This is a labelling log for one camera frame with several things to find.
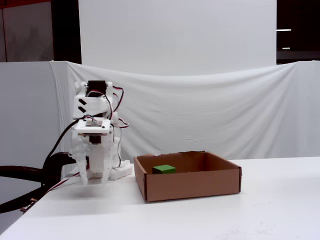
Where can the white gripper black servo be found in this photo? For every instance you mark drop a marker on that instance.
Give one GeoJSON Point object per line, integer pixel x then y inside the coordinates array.
{"type": "Point", "coordinates": [96, 160]}

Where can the green cube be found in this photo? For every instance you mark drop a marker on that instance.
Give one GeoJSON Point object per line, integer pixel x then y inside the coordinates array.
{"type": "Point", "coordinates": [163, 169]}

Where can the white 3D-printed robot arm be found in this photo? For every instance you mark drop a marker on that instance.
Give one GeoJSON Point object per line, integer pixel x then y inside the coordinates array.
{"type": "Point", "coordinates": [95, 106]}

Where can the brown cardboard box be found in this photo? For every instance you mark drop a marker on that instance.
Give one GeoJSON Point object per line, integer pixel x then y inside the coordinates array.
{"type": "Point", "coordinates": [190, 183]}

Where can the small brown connector plug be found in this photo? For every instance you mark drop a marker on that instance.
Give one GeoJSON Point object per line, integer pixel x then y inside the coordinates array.
{"type": "Point", "coordinates": [28, 205]}

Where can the gray partition panel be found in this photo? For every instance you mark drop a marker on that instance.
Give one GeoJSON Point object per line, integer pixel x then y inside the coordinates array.
{"type": "Point", "coordinates": [22, 112]}

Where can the white draped cloth sheet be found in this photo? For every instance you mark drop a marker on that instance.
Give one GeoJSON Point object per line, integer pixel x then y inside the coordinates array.
{"type": "Point", "coordinates": [225, 112]}

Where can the white backdrop panel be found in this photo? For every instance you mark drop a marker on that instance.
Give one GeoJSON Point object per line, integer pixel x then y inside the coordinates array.
{"type": "Point", "coordinates": [200, 32]}

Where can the dark glass window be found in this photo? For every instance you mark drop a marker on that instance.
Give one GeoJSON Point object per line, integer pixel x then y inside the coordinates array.
{"type": "Point", "coordinates": [300, 15]}

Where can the white wrist camera mount plate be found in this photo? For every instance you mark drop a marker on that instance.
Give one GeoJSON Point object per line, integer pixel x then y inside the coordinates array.
{"type": "Point", "coordinates": [92, 128]}

